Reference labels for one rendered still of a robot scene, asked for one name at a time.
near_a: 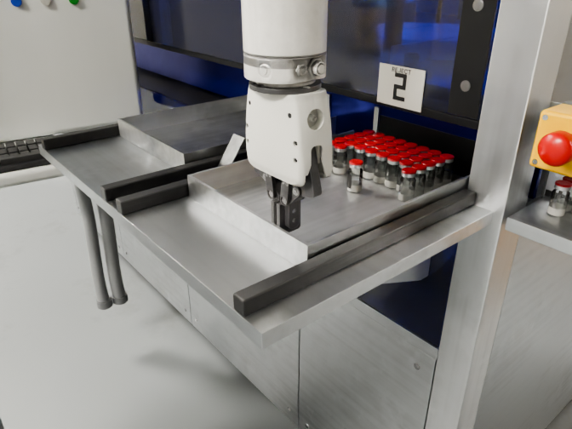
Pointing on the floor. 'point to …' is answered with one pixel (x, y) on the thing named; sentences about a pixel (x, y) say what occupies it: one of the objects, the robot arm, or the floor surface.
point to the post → (496, 199)
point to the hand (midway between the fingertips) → (286, 214)
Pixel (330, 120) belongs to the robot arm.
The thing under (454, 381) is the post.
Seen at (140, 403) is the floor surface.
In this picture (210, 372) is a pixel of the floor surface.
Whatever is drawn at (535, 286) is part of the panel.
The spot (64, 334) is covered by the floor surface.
